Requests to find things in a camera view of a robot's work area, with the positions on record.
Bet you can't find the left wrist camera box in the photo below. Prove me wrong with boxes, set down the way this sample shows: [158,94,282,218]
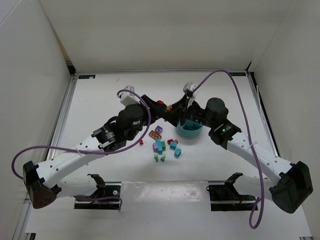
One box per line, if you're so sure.
[117,91,140,107]

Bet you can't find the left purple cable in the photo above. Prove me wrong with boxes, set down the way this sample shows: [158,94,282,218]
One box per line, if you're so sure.
[11,89,153,180]

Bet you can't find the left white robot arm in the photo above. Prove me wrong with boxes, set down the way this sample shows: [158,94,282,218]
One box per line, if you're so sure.
[23,95,167,209]

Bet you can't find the long teal lego brick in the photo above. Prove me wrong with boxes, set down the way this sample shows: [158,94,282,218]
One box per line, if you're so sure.
[156,139,163,154]

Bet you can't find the green lego slope right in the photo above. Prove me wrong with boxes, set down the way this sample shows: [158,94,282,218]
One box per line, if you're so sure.
[160,154,166,163]

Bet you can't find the green lego slope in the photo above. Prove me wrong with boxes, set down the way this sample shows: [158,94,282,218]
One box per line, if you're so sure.
[153,154,159,162]
[160,154,166,163]

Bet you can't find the lilac lego brick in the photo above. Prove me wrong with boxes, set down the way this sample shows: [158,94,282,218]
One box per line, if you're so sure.
[152,142,158,152]

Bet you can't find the orange studded lego brick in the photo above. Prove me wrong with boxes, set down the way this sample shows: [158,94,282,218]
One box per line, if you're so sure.
[166,105,173,112]

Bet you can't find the teal studded lego brick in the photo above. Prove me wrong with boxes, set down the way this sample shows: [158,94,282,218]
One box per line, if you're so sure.
[174,148,182,158]

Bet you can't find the orange flat lego plate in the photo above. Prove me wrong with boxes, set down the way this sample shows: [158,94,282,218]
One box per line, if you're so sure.
[148,130,162,140]

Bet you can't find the green lego slope left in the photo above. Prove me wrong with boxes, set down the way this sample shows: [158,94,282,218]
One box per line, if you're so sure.
[153,154,159,162]

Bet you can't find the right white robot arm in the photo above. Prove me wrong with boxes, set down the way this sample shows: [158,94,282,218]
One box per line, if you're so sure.
[164,96,313,214]

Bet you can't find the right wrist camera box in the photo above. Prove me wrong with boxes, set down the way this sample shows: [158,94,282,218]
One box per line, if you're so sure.
[183,81,198,108]

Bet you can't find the green lego cube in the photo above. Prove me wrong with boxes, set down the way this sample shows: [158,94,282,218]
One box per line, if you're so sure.
[160,141,166,151]

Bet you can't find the teal divided round container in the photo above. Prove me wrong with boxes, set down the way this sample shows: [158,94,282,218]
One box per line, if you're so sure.
[176,120,203,139]

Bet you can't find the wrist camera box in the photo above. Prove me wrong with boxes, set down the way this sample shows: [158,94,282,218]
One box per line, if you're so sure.
[183,81,198,108]
[117,91,140,107]

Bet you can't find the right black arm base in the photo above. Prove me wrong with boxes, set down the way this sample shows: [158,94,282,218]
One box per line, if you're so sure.
[206,172,256,212]

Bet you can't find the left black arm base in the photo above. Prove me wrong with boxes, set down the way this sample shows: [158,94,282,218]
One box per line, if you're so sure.
[74,174,123,211]

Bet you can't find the red arch lego piece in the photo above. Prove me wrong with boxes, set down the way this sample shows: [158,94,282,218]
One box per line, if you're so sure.
[167,139,174,145]

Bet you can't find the purple square lego plate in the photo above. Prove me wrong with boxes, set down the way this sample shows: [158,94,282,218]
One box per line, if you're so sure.
[154,126,163,134]

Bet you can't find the teal sloped lego brick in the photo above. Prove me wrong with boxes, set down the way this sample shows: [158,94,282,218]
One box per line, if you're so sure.
[169,139,178,150]

